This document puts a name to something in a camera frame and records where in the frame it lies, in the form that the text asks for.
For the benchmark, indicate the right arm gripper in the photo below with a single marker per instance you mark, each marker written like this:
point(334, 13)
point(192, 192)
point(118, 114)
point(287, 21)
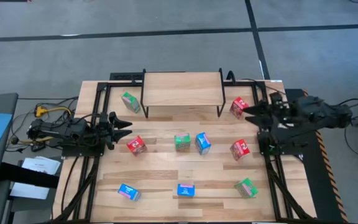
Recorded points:
point(280, 113)

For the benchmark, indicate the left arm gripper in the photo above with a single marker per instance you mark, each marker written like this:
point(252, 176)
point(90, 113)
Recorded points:
point(104, 130)

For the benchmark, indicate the red Froot Loops cereal box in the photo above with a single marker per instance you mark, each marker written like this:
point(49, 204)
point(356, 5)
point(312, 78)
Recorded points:
point(239, 150)
point(238, 107)
point(136, 145)

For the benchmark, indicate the green Apple Jacks cereal box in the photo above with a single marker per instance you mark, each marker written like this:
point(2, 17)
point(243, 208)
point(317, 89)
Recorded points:
point(130, 102)
point(246, 188)
point(182, 142)

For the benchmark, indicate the blue Rice Krispies cereal box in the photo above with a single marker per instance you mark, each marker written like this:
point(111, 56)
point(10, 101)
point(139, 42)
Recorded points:
point(128, 191)
point(203, 143)
point(186, 189)

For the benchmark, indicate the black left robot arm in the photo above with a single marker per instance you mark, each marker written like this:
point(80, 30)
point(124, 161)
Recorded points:
point(48, 129)

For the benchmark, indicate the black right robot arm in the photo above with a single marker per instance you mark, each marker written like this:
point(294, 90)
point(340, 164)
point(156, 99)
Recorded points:
point(322, 112)

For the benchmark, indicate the wooden shelf with black legs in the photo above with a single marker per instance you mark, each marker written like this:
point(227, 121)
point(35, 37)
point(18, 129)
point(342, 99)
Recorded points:
point(182, 88)

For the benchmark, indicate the black power strip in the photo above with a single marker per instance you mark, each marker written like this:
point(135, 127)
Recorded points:
point(124, 76)

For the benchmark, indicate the yellow power plug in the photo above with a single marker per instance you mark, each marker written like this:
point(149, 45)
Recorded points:
point(40, 110)

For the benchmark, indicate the black power adapter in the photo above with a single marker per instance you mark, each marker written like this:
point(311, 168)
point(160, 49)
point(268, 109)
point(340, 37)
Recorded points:
point(38, 147)

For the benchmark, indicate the black hazard-striped floor mat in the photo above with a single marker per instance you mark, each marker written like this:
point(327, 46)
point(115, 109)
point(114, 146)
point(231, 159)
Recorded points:
point(319, 174)

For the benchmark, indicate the white paper sheet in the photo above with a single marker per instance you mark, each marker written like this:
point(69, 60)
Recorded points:
point(30, 190)
point(40, 165)

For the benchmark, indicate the black flat bar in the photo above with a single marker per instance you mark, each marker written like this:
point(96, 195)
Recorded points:
point(26, 175)

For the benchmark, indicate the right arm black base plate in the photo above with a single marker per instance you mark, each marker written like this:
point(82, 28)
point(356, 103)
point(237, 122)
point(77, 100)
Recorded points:
point(294, 150)

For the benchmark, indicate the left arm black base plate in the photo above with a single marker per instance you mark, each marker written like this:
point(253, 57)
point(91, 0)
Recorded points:
point(73, 152)

